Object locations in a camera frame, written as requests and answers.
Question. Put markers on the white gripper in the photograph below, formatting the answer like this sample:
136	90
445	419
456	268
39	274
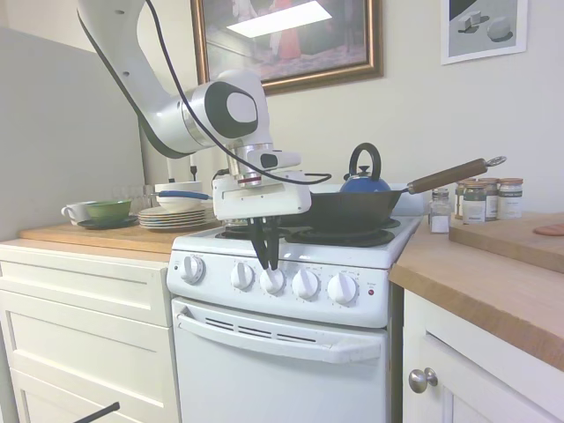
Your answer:
260	200

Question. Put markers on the thick wooden cutting board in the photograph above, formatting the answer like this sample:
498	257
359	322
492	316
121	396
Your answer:
506	242

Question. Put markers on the black coil burner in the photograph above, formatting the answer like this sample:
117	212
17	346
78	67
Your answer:
233	233
392	224
335	239

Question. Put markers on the round orange coaster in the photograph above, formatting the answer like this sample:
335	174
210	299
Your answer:
548	230

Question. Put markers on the white burner knob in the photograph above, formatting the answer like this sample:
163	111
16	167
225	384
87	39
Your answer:
242	277
305	284
273	286
341	288

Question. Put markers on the white plate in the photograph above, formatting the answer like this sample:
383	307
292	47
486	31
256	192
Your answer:
176	226
176	221

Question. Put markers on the clear drinking glass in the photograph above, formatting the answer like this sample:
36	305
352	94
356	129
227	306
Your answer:
143	196

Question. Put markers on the grey geometric shapes poster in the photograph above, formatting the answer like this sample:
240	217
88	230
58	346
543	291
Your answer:
484	26

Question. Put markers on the silver cabinet knob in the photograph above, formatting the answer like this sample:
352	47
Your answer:
420	380

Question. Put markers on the white oven temperature knob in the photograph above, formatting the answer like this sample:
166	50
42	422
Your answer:
191	269

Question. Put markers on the gold framed painting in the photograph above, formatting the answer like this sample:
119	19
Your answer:
286	44

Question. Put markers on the thin wooden board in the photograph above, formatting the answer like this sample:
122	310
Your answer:
53	233

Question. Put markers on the stack of plates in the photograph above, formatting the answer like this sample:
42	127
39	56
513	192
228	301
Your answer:
176	213

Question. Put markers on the white drawer cabinet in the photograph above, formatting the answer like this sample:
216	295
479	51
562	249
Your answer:
79	330

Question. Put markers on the white bowl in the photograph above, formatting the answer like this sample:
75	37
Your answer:
180	186
180	205

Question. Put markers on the glass salt shaker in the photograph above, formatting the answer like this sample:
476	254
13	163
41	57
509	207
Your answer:
439	213

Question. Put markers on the green bowl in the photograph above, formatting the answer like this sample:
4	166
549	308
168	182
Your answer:
108	209

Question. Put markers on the white cup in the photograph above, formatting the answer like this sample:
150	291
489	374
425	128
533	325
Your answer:
75	210

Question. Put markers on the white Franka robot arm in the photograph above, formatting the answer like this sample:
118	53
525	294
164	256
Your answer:
145	88

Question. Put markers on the white electric stove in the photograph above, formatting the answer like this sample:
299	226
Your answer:
282	379

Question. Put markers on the white door cabinet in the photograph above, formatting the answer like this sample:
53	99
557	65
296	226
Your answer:
484	388

